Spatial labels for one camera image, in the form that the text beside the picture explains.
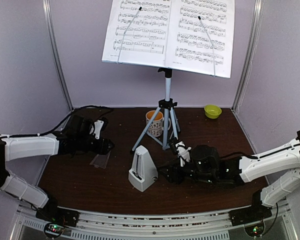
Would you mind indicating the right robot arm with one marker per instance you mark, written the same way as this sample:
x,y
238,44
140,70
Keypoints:
x,y
204,164

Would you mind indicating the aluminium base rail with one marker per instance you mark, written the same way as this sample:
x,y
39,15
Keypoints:
x,y
211,225

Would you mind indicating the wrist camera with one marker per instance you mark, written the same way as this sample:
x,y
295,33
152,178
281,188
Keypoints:
x,y
179,148
97,127

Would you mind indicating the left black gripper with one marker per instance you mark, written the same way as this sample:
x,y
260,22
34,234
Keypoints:
x,y
103,146

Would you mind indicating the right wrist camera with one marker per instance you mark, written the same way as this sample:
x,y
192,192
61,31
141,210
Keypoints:
x,y
179,148

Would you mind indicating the white metronome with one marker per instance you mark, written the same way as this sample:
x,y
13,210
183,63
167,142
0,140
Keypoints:
x,y
143,172

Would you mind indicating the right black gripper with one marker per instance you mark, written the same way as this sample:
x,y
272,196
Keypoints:
x,y
174,171

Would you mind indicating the clear metronome front cover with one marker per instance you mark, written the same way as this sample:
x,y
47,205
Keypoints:
x,y
100,160

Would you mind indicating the white perforated music stand desk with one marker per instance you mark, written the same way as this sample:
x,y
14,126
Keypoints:
x,y
165,65

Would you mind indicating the yellow patterned mug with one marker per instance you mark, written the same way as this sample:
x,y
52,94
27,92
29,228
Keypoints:
x,y
156,128

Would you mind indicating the green bowl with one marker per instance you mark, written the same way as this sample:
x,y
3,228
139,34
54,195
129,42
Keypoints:
x,y
212,111

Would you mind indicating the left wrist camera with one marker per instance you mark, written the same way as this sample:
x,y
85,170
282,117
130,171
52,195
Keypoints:
x,y
97,127

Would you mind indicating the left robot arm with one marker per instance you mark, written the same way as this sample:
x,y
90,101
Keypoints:
x,y
79,135

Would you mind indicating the sheet music page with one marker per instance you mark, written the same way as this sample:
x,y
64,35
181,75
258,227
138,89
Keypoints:
x,y
137,32
200,37

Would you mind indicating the white tripod stand pole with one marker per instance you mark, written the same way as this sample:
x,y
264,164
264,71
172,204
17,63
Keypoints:
x,y
171,127

